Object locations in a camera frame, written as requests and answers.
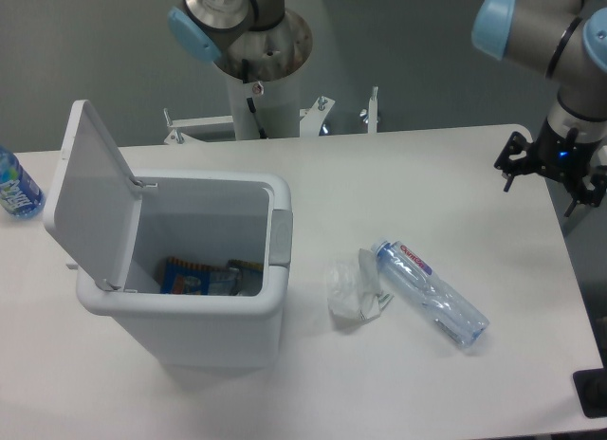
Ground crushed clear plastic bottle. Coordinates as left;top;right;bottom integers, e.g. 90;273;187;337
371;239;489;348

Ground blue orange snack packet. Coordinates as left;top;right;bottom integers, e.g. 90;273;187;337
160;257;223;295

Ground white plastic trash can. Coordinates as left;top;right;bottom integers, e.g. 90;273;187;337
76;170;293;368

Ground black table corner clamp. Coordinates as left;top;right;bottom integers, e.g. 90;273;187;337
573;368;606;419

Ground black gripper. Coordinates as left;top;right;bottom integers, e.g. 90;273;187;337
494;117;606;217

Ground silver snack wrapper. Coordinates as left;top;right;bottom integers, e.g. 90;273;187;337
208;260;264;297

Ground white paper wrapper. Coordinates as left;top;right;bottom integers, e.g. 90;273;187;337
324;248;394;324

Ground white metal base frame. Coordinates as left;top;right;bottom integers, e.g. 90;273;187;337
162;85;383;146

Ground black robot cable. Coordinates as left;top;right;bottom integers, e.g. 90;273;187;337
240;58;268;140

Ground white trash can lid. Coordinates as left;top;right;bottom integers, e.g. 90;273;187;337
43;100;157;290

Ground blue labelled water bottle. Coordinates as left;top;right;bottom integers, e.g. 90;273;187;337
1;147;46;219

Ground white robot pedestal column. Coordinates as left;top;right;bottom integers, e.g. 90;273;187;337
215;9;313;113

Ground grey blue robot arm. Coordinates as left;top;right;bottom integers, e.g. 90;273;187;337
471;0;606;214

